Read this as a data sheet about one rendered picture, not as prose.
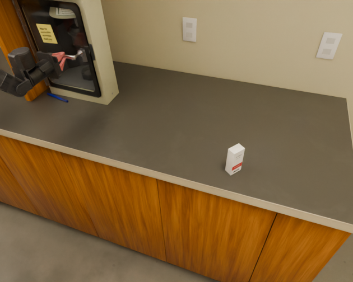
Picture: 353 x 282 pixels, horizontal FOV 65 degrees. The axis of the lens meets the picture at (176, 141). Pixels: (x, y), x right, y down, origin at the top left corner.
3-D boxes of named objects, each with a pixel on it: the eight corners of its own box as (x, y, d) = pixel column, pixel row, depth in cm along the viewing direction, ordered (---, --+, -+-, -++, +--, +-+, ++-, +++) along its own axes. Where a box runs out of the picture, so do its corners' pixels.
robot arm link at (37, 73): (22, 87, 98) (35, 89, 97) (14, 69, 94) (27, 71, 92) (36, 78, 103) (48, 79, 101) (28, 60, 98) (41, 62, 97)
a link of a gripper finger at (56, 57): (69, 48, 107) (52, 59, 101) (74, 65, 112) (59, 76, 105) (54, 45, 109) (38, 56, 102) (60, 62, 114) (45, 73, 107)
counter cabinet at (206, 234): (53, 145, 247) (9, 49, 185) (293, 210, 192) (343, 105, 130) (-6, 205, 202) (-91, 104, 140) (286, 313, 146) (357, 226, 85)
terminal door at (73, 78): (49, 85, 133) (13, -5, 106) (102, 97, 124) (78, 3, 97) (47, 86, 133) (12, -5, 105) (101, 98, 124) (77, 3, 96)
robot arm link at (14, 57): (3, 90, 95) (19, 96, 92) (-14, 59, 88) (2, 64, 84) (32, 74, 103) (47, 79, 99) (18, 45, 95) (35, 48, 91)
